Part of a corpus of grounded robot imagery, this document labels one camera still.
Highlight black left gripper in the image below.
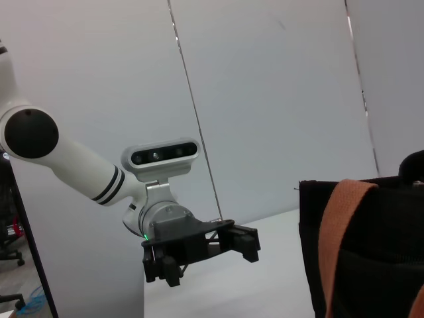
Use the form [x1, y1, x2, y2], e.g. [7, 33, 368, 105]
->
[141, 217, 262, 288]

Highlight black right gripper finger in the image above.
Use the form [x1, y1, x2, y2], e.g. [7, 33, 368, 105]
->
[398, 149, 424, 186]

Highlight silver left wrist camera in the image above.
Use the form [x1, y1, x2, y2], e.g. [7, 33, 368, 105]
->
[120, 136, 201, 199]

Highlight black food bag orange straps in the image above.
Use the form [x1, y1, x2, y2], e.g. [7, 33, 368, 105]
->
[293, 175, 424, 318]

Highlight blue cable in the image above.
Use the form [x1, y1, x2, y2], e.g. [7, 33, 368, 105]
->
[15, 284, 48, 316]

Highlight black panel edge frame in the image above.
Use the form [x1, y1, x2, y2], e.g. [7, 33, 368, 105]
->
[6, 158, 60, 318]

